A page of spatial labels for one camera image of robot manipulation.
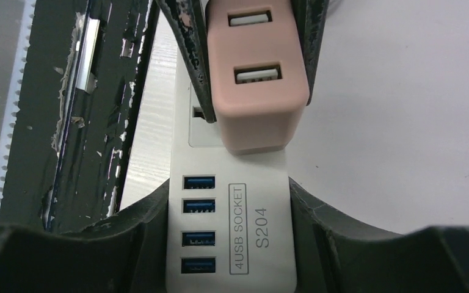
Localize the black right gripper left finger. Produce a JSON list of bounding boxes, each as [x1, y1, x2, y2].
[[0, 182, 169, 292]]

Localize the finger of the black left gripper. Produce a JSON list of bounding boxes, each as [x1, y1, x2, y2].
[[291, 0, 330, 105], [157, 0, 216, 123]]

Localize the pink adapter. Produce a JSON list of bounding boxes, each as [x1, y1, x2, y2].
[[206, 1, 310, 154]]

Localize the white slotted cable duct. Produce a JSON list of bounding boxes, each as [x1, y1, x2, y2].
[[0, 1, 36, 207]]

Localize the white power strip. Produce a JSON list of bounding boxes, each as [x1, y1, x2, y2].
[[165, 56, 297, 292]]

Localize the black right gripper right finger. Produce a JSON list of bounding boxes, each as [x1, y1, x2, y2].
[[289, 180, 469, 292]]

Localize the black mounting base plate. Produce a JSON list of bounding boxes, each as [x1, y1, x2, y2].
[[0, 1, 159, 233]]

